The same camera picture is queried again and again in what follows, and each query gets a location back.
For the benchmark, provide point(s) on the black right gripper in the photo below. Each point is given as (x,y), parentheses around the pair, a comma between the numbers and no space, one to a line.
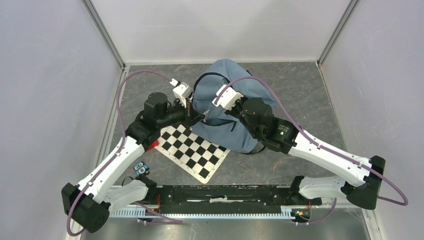
(236,104)

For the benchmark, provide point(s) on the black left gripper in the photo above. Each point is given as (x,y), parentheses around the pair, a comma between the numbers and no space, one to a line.
(191,117)

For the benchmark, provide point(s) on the blue grey backpack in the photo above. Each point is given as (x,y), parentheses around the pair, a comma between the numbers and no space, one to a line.
(217,127)

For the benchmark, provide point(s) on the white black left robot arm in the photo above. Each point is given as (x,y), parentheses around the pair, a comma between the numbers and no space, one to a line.
(92,200)

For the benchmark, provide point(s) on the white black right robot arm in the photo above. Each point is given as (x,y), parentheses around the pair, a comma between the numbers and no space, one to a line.
(356,178)

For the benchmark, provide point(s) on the red window toy block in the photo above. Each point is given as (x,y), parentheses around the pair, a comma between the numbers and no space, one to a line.
(153,145)

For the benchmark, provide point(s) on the blue owl toy figure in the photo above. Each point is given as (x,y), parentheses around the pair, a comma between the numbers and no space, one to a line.
(141,169)

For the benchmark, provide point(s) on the black white chessboard mat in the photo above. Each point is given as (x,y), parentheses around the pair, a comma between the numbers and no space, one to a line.
(197,156)

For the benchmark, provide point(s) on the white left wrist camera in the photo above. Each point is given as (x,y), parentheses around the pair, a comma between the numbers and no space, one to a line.
(182,91)

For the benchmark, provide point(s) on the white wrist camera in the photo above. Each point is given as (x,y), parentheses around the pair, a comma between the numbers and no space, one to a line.
(182,91)
(227,97)

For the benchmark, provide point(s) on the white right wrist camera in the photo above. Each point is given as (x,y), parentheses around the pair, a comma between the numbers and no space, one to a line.
(227,97)

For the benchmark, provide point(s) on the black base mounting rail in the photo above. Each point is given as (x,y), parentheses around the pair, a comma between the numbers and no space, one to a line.
(224,199)

